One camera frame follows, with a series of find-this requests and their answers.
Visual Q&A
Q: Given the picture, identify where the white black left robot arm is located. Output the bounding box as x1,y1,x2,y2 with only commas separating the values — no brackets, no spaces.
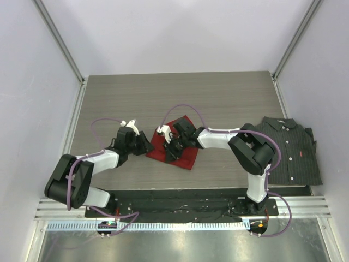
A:
44,127,154,218

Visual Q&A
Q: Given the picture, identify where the aluminium front rail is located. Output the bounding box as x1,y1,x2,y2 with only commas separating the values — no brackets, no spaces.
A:
34,196,332,221

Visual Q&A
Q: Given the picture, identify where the aluminium frame post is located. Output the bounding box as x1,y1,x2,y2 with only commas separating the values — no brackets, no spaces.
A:
32,0,85,84
272,0,325,80

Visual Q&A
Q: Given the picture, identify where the right aluminium frame post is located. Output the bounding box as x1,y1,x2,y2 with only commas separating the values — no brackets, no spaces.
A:
272,0,325,80

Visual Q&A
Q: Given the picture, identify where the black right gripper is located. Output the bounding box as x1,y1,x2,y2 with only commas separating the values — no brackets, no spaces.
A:
163,135,189,164

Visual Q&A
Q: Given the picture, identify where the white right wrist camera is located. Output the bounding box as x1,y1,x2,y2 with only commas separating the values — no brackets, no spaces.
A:
156,125,172,144

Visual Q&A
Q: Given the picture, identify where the left aluminium frame post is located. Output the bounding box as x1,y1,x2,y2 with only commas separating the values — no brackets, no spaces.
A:
32,0,85,84

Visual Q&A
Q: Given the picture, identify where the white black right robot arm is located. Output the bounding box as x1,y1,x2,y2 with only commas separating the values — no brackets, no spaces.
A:
157,117,276,216

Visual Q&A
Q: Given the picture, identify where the dark striped button shirt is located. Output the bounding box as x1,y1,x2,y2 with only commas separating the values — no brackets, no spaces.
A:
256,116,322,186

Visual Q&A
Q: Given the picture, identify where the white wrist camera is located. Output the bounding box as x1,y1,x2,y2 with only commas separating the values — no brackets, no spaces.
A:
156,125,172,144
120,119,140,136

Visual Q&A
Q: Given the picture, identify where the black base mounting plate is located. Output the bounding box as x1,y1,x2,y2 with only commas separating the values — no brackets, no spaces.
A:
81,186,313,223

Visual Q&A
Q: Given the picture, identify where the white slotted cable duct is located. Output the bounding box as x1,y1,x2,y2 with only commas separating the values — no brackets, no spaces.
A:
46,219,250,231

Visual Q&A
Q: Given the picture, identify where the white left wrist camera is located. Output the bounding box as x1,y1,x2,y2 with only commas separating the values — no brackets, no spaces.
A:
120,119,140,136

